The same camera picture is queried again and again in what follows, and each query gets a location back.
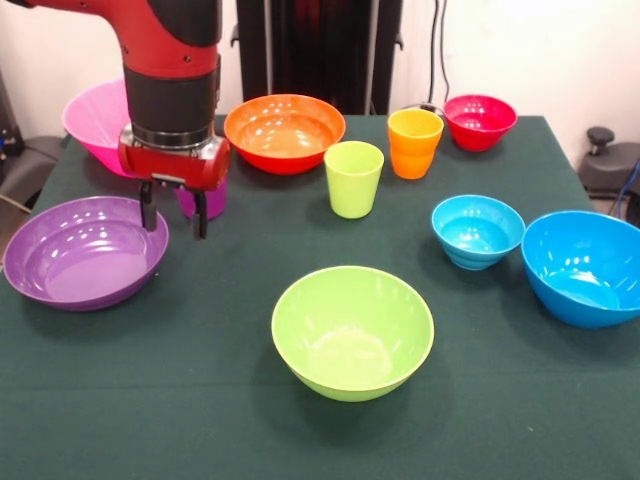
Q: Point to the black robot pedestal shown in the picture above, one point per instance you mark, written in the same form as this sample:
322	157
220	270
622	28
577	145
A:
310	50

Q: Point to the purple bowl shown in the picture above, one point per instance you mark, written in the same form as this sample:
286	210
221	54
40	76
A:
85	260

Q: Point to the purple cup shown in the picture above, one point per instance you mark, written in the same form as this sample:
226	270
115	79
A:
216	202

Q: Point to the orange cup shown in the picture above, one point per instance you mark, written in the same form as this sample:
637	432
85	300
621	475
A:
412	160

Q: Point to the large blue bowl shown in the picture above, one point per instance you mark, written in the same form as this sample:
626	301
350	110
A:
575	260

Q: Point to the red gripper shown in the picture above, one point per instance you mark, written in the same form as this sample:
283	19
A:
175	167

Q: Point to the black device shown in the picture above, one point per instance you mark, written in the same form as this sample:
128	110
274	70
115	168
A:
7	125

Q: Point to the small red bowl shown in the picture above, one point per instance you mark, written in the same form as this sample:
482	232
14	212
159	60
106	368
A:
477	125

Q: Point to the orange bowl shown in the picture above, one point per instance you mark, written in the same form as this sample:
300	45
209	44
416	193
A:
285	130

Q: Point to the large pink bowl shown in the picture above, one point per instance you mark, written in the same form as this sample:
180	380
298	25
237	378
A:
95	120

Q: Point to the small blue bowl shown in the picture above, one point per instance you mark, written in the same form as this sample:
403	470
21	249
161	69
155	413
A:
475	235

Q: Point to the dark grey stand base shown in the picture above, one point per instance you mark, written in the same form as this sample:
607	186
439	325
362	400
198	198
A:
30	165
615	165

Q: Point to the green bowl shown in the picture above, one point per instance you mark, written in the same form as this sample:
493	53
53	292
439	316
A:
350	330

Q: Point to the green cup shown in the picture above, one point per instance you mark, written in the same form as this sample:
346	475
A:
352	185

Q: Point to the dark green tablecloth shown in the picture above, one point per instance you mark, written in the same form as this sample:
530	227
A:
200	400

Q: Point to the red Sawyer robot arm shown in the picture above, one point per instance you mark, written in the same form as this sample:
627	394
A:
170	75

